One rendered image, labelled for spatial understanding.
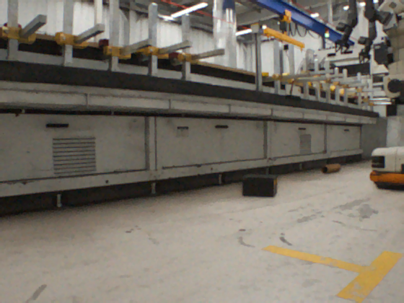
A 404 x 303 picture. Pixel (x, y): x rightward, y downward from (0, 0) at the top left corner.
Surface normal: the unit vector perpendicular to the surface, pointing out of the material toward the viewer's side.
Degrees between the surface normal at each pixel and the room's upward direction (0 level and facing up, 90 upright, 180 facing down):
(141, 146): 90
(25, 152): 90
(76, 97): 90
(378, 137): 90
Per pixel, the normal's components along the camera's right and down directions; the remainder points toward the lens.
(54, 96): 0.70, 0.03
